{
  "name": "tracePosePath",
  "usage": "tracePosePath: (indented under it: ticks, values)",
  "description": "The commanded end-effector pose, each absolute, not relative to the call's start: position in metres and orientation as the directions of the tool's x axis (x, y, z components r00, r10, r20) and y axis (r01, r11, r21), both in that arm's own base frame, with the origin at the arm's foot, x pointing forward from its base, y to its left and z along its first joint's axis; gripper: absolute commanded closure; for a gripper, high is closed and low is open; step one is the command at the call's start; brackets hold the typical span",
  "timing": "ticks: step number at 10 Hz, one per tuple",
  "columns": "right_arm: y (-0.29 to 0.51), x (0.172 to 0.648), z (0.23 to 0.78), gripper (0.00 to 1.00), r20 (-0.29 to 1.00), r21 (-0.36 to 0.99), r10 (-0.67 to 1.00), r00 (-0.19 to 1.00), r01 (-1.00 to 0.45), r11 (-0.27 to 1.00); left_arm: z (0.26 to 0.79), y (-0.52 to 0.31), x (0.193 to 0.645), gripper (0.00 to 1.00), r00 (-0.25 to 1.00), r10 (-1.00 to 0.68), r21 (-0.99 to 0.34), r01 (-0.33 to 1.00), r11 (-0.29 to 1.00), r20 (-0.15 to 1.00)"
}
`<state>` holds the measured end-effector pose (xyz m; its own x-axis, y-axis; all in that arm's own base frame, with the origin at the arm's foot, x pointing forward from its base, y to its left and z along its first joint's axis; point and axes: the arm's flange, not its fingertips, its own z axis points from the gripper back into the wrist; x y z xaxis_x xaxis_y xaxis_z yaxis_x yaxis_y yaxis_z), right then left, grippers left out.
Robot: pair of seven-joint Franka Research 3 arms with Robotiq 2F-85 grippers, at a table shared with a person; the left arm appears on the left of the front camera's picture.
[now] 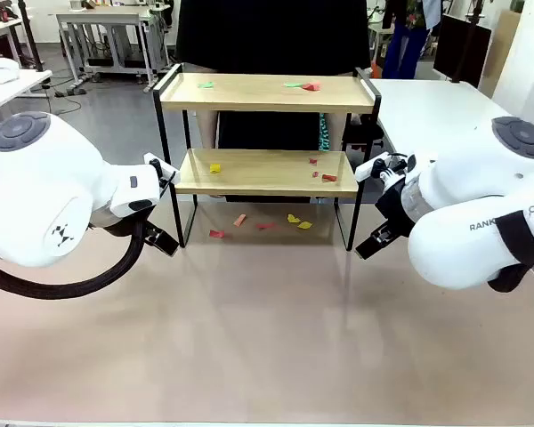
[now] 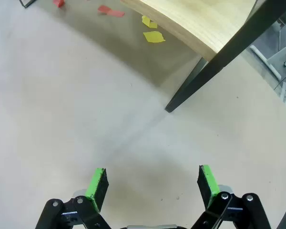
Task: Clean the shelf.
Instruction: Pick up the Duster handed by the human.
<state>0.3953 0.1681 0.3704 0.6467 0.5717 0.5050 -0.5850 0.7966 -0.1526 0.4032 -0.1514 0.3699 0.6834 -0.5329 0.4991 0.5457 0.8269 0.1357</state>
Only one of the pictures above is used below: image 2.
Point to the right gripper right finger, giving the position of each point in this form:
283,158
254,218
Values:
211,188

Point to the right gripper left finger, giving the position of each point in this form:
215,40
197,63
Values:
95,190

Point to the two-tier wooden black-framed shelf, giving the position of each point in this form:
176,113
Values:
193,19

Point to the small yellow piece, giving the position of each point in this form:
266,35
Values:
153,37

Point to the small yellow paper scrap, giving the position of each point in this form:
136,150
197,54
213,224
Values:
147,21

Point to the red paper scrap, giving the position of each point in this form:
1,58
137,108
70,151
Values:
116,13
104,9
59,3

